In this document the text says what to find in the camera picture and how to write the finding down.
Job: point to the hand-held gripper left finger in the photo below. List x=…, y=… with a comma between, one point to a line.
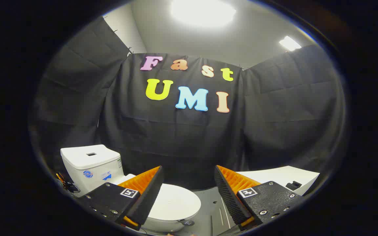
x=148, y=200

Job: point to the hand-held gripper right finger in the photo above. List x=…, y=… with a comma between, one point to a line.
x=230, y=200

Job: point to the white toilet lid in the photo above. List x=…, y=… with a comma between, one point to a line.
x=176, y=203

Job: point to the white toilet with tank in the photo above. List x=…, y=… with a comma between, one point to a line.
x=90, y=164

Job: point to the white cabinet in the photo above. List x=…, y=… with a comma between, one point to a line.
x=274, y=175

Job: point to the black backdrop cloth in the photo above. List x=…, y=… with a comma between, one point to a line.
x=182, y=141

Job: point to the small ceiling light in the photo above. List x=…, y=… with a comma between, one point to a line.
x=289, y=43

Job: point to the large ceiling light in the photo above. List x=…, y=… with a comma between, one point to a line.
x=202, y=11

